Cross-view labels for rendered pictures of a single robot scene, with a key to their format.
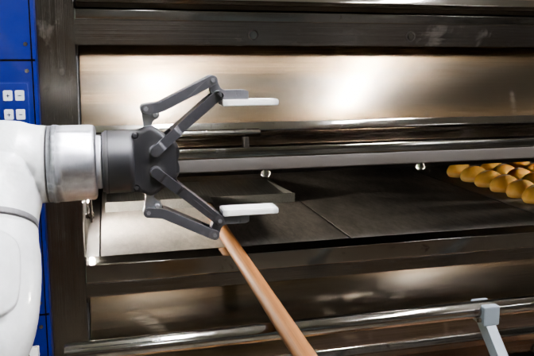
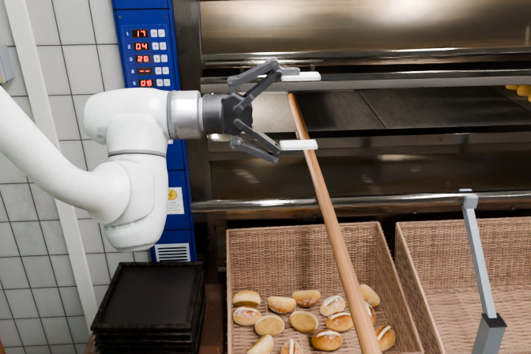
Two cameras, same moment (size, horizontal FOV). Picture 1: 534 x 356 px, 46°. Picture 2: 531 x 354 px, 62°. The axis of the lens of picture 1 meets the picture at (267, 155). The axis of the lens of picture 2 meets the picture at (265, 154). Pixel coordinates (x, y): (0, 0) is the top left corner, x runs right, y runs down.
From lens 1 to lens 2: 0.19 m
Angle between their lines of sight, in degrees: 21
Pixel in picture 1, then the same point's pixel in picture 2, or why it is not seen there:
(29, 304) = (160, 208)
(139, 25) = not seen: outside the picture
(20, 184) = (152, 134)
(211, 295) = (288, 162)
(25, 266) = (156, 186)
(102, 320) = (219, 173)
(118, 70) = (226, 12)
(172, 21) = not seen: outside the picture
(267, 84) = (332, 22)
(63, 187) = (178, 133)
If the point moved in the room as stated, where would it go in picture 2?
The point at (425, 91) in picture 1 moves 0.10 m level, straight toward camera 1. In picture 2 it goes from (455, 27) to (452, 32)
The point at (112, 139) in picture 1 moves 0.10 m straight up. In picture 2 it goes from (209, 103) to (205, 47)
